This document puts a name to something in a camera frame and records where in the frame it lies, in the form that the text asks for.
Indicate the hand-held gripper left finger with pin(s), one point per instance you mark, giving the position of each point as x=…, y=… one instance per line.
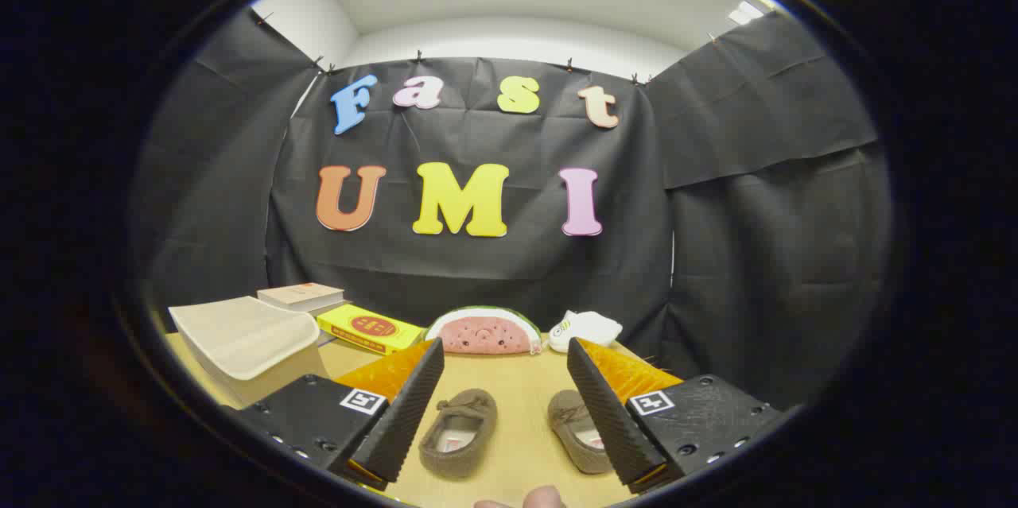
x=406, y=420

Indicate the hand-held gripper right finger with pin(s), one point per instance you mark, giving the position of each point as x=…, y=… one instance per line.
x=608, y=420

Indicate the white plush toy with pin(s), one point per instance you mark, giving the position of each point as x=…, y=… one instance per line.
x=588, y=327

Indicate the beige storage box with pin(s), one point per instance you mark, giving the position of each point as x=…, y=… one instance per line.
x=238, y=333

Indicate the brown fuzzy shoe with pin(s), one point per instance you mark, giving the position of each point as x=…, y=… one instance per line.
x=469, y=412
x=566, y=412

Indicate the yellow book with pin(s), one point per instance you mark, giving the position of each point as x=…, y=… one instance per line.
x=374, y=329

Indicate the small ceiling light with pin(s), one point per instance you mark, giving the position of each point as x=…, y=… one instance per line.
x=745, y=13

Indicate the watermelon plush toy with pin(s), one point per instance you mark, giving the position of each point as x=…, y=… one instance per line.
x=485, y=333

